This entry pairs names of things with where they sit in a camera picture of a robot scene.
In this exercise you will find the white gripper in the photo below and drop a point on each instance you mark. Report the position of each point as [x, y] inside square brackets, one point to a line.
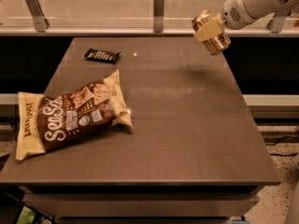
[234, 15]

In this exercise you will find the orange soda can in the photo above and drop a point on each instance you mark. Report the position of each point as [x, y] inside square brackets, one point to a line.
[218, 43]

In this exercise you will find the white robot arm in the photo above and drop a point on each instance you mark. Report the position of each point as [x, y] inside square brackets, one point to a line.
[279, 205]

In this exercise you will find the black candy bar wrapper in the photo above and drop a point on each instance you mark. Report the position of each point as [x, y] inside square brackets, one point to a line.
[103, 56]

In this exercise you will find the glass railing panel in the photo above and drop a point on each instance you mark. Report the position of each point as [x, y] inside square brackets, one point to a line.
[105, 13]

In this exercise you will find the brown chips bag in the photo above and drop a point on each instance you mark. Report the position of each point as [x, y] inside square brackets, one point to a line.
[48, 123]

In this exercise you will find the green item under table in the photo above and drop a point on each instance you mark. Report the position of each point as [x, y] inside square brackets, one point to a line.
[28, 215]

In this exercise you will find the middle metal railing bracket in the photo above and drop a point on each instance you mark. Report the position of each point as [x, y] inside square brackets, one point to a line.
[158, 16]

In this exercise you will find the metal railing bracket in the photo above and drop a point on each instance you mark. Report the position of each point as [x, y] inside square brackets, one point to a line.
[40, 21]
[276, 23]
[158, 16]

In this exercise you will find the right metal railing bracket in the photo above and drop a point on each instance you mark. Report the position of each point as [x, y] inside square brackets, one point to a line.
[276, 23]

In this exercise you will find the left metal railing bracket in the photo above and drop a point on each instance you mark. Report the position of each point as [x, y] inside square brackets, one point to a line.
[40, 21]

